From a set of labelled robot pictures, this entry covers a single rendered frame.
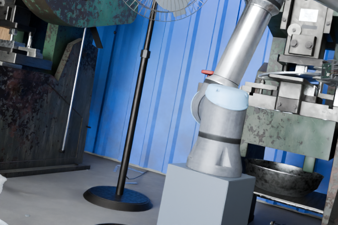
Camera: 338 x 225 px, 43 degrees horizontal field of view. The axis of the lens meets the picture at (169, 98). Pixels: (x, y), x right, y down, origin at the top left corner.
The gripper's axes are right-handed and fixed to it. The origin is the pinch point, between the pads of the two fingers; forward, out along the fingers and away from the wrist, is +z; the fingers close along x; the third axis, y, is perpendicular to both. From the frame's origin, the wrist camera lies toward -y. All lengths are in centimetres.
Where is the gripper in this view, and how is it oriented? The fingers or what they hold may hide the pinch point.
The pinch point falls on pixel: (317, 75)
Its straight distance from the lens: 172.4
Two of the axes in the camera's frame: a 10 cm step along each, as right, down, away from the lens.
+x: -1.4, 9.9, -0.8
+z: -4.4, 0.1, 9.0
